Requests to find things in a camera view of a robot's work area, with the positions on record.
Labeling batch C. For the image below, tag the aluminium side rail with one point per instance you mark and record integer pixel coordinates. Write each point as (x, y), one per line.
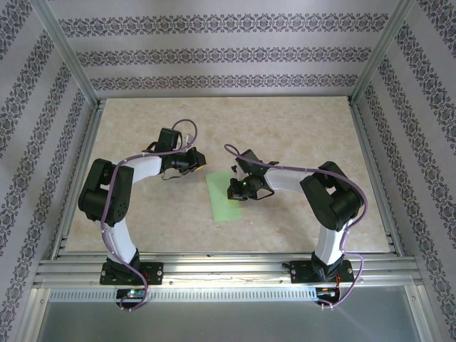
(364, 135)
(89, 135)

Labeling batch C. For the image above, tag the aluminium frame post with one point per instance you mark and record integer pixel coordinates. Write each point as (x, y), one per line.
(379, 53)
(71, 53)

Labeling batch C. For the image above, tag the aluminium mounting rail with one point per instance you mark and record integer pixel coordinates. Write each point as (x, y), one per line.
(228, 270)

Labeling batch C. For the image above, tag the small controller board green light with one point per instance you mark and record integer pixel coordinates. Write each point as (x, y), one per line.
(132, 294)

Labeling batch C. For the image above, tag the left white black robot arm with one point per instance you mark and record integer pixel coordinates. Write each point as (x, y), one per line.
(117, 242)

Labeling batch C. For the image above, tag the light green paper sheet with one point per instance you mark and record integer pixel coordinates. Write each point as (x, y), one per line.
(221, 206)

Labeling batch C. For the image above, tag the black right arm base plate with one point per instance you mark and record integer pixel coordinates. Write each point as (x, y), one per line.
(299, 272)

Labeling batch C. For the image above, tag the grey metal sheet panel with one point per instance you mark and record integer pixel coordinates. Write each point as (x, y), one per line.
(228, 324)

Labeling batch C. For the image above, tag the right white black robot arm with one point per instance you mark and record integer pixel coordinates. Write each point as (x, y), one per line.
(331, 246)

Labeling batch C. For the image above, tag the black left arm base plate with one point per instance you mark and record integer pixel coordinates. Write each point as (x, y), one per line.
(155, 272)

